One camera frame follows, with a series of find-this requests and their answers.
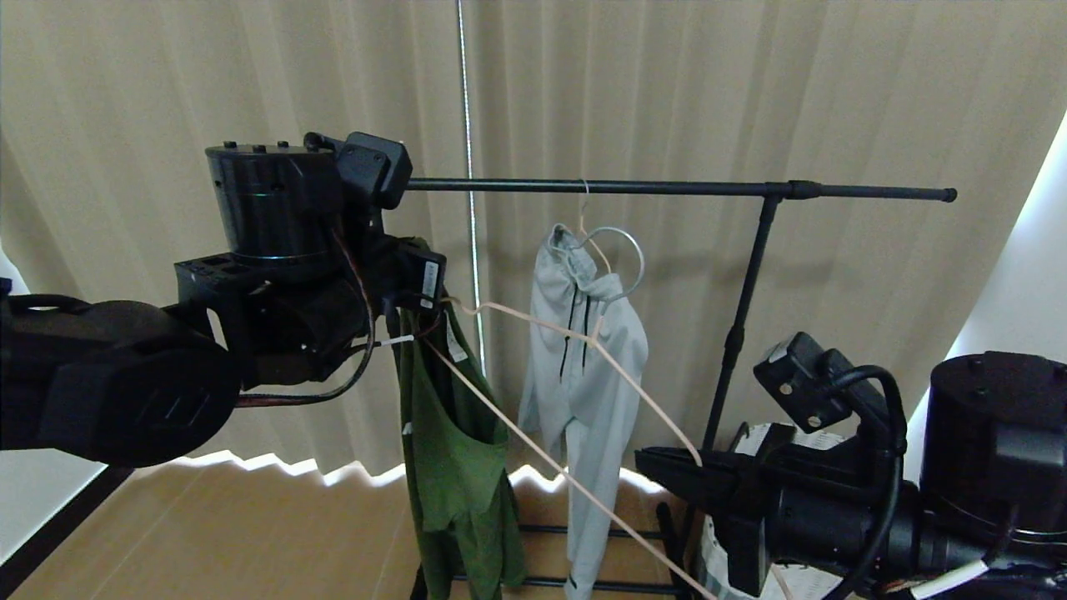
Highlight braided black cable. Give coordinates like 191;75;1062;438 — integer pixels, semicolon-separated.
332;229;378;368

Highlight pink clothes hanger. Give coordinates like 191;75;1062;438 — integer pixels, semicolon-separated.
421;225;794;600
578;179;614;276

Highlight black clothes rack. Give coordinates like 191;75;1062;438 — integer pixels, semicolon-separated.
404;177;958;600

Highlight white laundry basket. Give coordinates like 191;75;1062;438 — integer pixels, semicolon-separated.
696;423;851;600

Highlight green garment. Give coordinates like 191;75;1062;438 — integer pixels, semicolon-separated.
398;237;528;600

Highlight black cable with white band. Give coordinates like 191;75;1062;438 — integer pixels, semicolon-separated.
350;312;447;355

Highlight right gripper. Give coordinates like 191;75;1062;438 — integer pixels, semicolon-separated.
725;425;924;597

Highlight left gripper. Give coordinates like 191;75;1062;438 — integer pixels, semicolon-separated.
242;237;447;388

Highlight pale grey shorts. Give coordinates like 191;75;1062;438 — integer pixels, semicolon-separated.
518;223;649;600

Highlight beige curtain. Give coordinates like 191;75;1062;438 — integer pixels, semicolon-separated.
0;0;1067;488

